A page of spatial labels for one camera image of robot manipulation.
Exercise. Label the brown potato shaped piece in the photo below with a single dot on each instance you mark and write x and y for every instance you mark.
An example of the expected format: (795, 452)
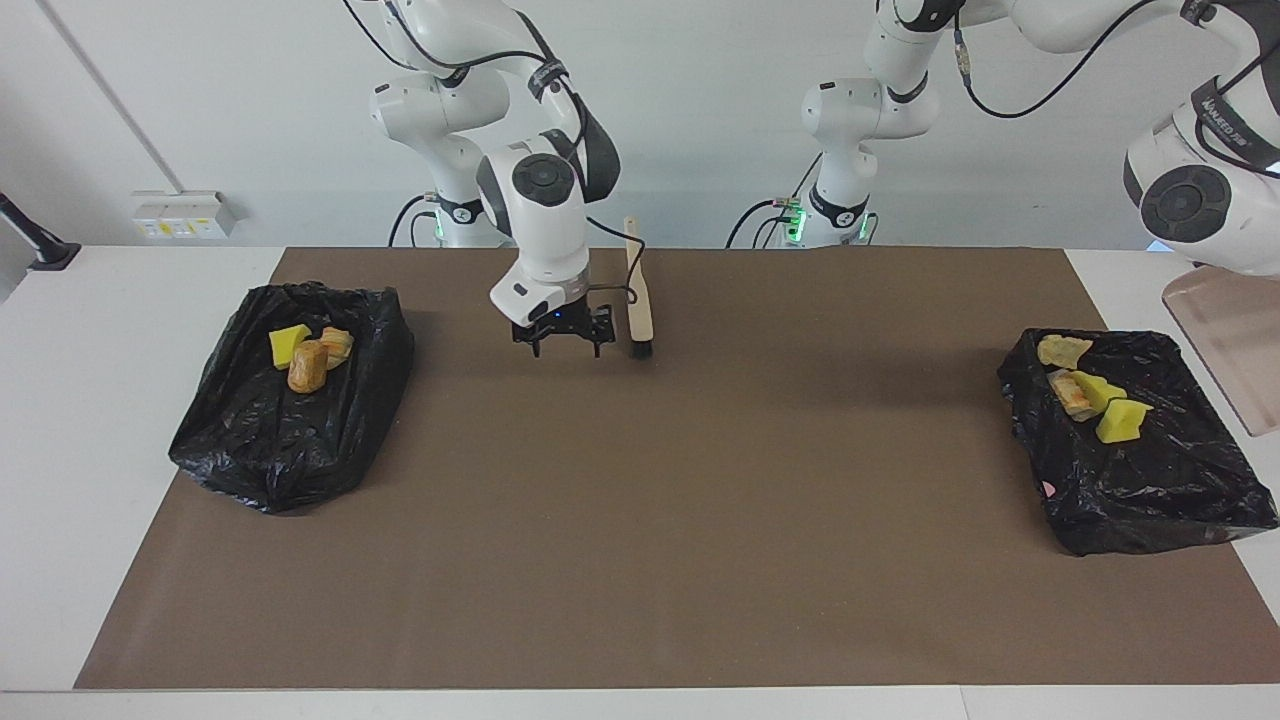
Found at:
(307, 370)

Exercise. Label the black clamp stand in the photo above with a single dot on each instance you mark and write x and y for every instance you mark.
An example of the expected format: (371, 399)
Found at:
(55, 258)

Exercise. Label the black bag lined bin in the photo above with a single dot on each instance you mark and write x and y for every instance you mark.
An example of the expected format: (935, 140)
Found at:
(290, 440)

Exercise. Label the yellow sponge piece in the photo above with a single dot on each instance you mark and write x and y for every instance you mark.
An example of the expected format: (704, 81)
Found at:
(285, 342)
(1098, 390)
(1122, 422)

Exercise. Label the white wall socket box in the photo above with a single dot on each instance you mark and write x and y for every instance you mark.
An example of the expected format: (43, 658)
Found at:
(180, 212)

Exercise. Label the beige hand brush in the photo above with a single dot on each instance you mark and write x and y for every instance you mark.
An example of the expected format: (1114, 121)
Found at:
(638, 300)

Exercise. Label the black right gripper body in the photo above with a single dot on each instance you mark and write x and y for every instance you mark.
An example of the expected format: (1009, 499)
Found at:
(562, 322)

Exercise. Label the black bag bin pink spot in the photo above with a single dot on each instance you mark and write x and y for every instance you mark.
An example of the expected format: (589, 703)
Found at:
(1150, 480)

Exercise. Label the striped round foam piece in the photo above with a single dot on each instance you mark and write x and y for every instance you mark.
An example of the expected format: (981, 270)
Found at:
(1068, 394)

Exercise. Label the beige plastic dustpan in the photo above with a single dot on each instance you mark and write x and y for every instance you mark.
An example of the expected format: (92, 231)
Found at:
(1235, 340)

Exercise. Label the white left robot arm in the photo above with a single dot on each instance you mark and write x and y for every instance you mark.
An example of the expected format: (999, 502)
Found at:
(1200, 200)

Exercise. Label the pale foam piece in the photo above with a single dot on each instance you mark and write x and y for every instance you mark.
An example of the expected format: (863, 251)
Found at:
(1063, 350)
(340, 345)

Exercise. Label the brown table mat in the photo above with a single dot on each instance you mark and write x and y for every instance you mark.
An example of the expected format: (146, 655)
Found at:
(640, 620)

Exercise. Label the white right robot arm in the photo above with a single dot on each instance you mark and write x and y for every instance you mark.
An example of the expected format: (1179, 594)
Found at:
(545, 230)

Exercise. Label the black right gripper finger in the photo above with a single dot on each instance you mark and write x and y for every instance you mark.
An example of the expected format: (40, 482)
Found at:
(603, 332)
(530, 342)

